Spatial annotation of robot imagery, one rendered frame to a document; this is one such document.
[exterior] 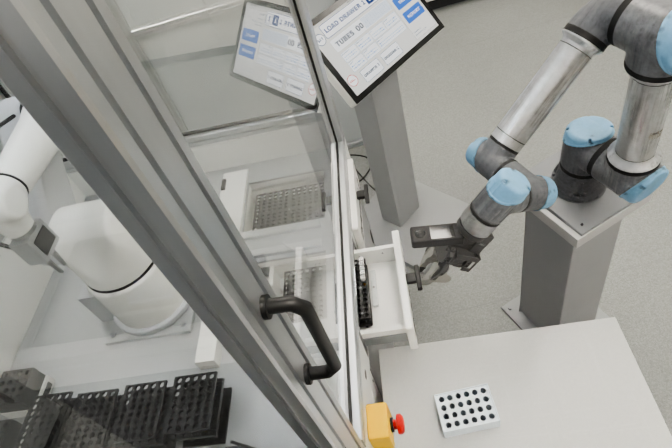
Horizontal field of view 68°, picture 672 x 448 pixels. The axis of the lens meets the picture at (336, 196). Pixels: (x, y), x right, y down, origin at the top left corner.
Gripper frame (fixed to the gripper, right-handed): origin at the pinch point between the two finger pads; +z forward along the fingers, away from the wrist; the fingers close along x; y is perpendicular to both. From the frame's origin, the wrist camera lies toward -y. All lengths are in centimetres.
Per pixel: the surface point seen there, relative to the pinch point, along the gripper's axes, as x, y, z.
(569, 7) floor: 263, 162, -2
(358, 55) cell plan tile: 83, -14, -7
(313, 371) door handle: -43, -39, -29
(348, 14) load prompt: 94, -21, -15
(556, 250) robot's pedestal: 24, 54, 4
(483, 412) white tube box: -29.8, 13.3, 5.4
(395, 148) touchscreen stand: 93, 22, 34
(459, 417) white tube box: -30.3, 9.0, 8.5
